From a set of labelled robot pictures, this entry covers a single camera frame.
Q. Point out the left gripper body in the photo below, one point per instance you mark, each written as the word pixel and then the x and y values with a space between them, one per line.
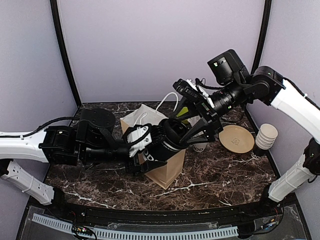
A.
pixel 134 167

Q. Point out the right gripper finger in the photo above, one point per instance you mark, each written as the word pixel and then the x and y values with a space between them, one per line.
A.
pixel 201 132
pixel 185 110

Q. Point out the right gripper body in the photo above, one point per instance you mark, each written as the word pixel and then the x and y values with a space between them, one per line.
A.
pixel 207 111

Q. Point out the single black lid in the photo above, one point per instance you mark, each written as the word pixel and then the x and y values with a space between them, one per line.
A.
pixel 174 131

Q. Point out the brown paper bag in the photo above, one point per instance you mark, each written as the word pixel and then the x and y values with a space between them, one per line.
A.
pixel 163 176

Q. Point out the stack of paper cups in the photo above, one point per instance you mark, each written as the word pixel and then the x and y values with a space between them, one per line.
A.
pixel 264 140

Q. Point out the black paper coffee cup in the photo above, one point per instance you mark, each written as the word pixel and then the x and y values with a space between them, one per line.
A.
pixel 159 152

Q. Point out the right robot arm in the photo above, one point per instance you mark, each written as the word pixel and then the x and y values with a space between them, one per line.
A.
pixel 239 87

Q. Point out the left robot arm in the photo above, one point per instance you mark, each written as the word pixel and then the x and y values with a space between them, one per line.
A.
pixel 90 141

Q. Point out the white cup holding straws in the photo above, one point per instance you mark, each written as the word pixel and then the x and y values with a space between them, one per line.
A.
pixel 199 147

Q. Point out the beige plate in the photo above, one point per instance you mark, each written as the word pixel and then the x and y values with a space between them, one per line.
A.
pixel 236 139

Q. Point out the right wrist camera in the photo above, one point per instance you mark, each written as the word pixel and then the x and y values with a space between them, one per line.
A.
pixel 193 92

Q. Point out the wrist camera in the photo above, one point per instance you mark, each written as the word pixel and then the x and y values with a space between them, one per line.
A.
pixel 193 92
pixel 137 138

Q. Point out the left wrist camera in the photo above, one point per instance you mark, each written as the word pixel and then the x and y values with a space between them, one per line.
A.
pixel 137 138

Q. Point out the right black frame post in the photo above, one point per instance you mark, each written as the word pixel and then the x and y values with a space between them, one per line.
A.
pixel 262 35

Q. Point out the black frame post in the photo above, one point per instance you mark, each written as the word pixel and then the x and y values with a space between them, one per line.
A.
pixel 262 35
pixel 63 51

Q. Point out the left black frame post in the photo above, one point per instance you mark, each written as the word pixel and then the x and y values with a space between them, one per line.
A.
pixel 63 51

